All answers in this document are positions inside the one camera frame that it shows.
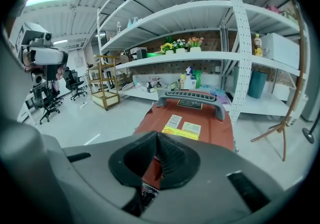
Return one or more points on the yellow flowers in white pot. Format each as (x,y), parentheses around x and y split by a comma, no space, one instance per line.
(168,48)

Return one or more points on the black office chair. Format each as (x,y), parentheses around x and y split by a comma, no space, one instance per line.
(41,97)
(71,80)

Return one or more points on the small ceiling light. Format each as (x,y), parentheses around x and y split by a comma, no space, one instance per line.
(60,41)

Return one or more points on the golden frame trolley cart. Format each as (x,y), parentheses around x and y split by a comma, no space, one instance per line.
(103,98)

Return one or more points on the white spray bottle blue trigger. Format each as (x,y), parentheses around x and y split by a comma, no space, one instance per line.
(190,72)

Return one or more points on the person's left hand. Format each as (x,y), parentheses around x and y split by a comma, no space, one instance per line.
(60,72)

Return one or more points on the white slim bottle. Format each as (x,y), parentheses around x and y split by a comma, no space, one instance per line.
(119,27)

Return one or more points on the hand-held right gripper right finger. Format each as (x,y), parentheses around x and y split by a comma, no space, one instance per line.
(180,165)

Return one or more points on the green bottle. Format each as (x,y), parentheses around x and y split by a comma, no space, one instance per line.
(198,80)

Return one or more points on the white storage box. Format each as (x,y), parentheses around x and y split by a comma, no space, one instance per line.
(281,47)

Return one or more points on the black round stand base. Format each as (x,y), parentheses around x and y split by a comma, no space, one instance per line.
(308,134)

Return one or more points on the green tray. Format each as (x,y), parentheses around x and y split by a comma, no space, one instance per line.
(154,54)

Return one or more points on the pink flowers in white pot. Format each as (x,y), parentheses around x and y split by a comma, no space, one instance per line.
(195,43)

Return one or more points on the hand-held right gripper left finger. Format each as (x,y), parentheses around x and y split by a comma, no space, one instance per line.
(130,168)

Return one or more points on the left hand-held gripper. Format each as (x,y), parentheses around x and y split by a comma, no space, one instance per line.
(47,55)

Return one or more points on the white power strip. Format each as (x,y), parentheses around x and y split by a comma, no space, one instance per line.
(84,105)

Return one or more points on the wooden coat stand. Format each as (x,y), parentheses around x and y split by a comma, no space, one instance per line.
(301,50)

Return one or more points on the white metal shelving rack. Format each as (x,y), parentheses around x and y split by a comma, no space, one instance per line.
(241,42)

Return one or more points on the purple tray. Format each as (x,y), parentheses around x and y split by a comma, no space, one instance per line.
(220,94)

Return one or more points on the black speaker box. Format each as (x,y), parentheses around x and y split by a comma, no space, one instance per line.
(141,54)

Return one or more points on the teal waste bin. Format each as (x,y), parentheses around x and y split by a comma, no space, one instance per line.
(257,84)

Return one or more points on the yellow label drink bottle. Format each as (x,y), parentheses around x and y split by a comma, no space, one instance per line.
(258,46)

